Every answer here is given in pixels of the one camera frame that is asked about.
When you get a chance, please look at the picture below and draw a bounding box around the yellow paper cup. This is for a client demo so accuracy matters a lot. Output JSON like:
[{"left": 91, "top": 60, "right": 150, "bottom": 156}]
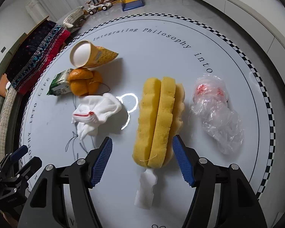
[{"left": 69, "top": 40, "right": 118, "bottom": 68}]

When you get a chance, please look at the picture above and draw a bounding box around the orange cushion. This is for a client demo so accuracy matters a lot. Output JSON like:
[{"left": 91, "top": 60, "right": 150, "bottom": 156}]
[{"left": 0, "top": 74, "right": 11, "bottom": 97}]

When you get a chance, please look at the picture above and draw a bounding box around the clear plastic bag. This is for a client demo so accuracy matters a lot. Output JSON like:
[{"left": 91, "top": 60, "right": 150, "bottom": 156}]
[{"left": 190, "top": 75, "right": 244, "bottom": 155}]

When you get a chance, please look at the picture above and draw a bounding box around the white foam piece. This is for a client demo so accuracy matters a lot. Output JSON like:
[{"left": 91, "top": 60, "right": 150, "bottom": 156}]
[{"left": 134, "top": 168, "right": 158, "bottom": 209}]

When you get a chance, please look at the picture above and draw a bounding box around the beige quilted sofa cover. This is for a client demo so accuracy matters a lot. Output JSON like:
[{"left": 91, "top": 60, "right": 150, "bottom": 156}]
[{"left": 0, "top": 86, "right": 17, "bottom": 162}]

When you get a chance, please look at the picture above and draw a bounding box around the yellow sponge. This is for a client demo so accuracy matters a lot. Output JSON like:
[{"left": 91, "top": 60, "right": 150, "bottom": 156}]
[{"left": 132, "top": 77, "right": 185, "bottom": 169}]

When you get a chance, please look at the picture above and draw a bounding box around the green milk carton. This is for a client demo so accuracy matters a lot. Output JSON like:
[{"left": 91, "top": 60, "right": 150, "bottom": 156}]
[{"left": 47, "top": 68, "right": 73, "bottom": 96}]

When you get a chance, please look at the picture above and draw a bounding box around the white toy ride-on car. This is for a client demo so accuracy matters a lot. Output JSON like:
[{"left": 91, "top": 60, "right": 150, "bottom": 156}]
[{"left": 85, "top": 0, "right": 112, "bottom": 15}]

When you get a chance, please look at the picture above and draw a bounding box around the red patterned blanket table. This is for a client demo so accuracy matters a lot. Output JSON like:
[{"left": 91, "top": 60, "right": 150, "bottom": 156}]
[{"left": 6, "top": 20, "right": 71, "bottom": 95}]

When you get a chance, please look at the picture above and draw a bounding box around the white sock with red stripe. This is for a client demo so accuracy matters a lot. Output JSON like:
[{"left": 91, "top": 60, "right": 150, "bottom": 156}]
[{"left": 72, "top": 93, "right": 122, "bottom": 140}]

